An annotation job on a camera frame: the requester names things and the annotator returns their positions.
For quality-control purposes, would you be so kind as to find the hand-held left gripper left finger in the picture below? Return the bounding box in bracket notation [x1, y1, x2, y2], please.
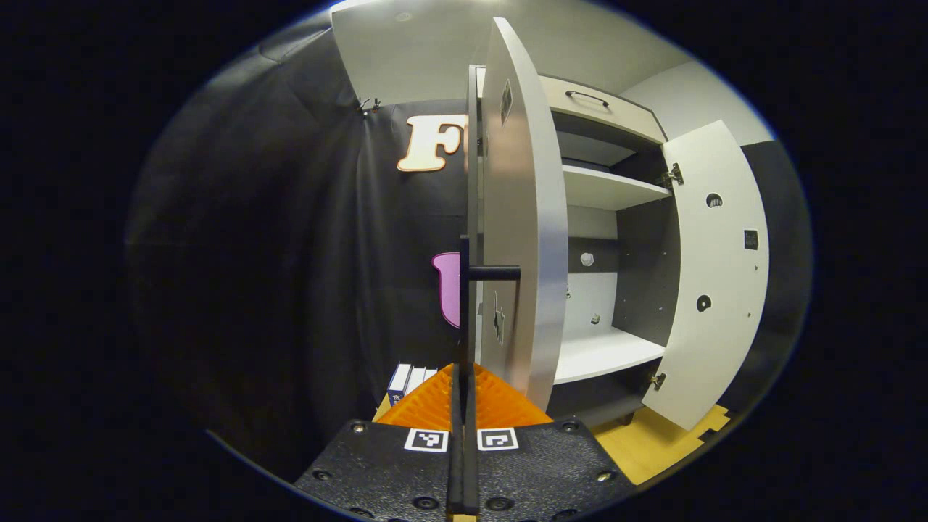
[294, 362, 463, 522]

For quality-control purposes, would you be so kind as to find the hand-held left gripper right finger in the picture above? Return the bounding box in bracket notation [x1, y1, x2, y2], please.
[464, 362, 637, 522]

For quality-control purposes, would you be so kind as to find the black cabinet door handle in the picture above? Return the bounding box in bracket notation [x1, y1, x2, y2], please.
[459, 236, 521, 349]

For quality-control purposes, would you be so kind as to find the grey shoe cabinet door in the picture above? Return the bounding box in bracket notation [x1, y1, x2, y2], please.
[478, 16, 570, 413]
[642, 120, 771, 431]

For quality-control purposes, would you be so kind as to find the grey double-door shoe cabinet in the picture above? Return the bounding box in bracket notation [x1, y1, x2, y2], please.
[464, 64, 682, 428]

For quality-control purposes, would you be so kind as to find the white cabinet shelf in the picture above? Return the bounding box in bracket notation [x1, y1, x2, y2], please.
[564, 165, 671, 211]
[555, 326, 666, 385]

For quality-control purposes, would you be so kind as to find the black backdrop cloth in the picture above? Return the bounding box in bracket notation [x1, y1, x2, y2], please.
[123, 14, 813, 479]

